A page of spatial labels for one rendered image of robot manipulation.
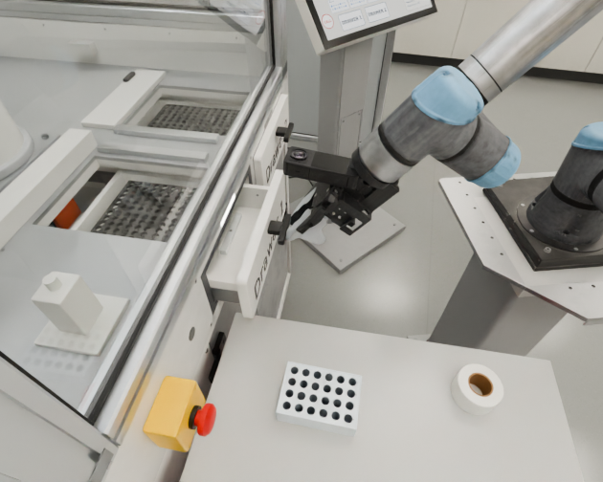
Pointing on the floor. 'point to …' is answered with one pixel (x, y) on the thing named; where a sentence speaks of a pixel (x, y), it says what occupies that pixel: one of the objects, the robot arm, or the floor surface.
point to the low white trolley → (379, 413)
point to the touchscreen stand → (333, 124)
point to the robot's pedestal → (504, 300)
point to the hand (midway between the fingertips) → (289, 226)
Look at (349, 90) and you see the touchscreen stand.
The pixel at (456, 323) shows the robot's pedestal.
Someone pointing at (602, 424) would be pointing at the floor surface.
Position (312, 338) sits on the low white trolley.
